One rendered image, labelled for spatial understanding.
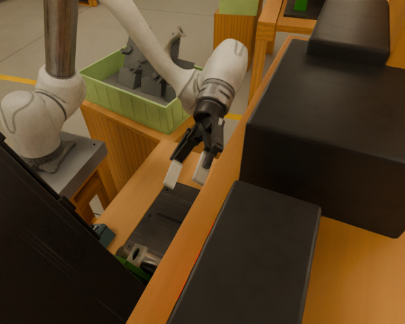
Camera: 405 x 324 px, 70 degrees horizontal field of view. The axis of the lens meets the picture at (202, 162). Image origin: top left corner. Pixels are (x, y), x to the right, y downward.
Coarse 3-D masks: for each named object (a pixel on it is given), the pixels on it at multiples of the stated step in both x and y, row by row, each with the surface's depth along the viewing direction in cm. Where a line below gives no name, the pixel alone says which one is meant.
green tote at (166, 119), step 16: (96, 64) 166; (112, 64) 176; (96, 80) 151; (96, 96) 160; (112, 96) 152; (128, 96) 145; (128, 112) 154; (144, 112) 146; (160, 112) 139; (176, 112) 144; (160, 128) 146; (176, 128) 150
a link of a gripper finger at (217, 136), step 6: (216, 120) 65; (222, 120) 66; (216, 126) 64; (222, 126) 66; (216, 132) 63; (222, 132) 65; (216, 138) 62; (222, 138) 63; (216, 144) 60; (222, 144) 62; (222, 150) 61
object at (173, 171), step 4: (172, 160) 74; (172, 164) 73; (176, 164) 74; (180, 164) 74; (172, 168) 73; (176, 168) 73; (180, 168) 74; (168, 172) 72; (172, 172) 73; (176, 172) 73; (168, 176) 72; (172, 176) 72; (176, 176) 73; (164, 180) 72; (168, 180) 72; (172, 180) 72; (176, 180) 73; (164, 184) 71; (168, 184) 72; (172, 184) 72; (172, 188) 72
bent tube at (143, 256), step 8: (136, 248) 59; (144, 248) 56; (128, 256) 59; (136, 256) 59; (144, 256) 57; (152, 256) 58; (136, 264) 55; (144, 264) 57; (152, 264) 58; (152, 272) 75
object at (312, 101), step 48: (288, 48) 29; (288, 96) 23; (336, 96) 23; (384, 96) 23; (288, 144) 20; (336, 144) 19; (384, 144) 19; (288, 192) 23; (336, 192) 21; (384, 192) 20
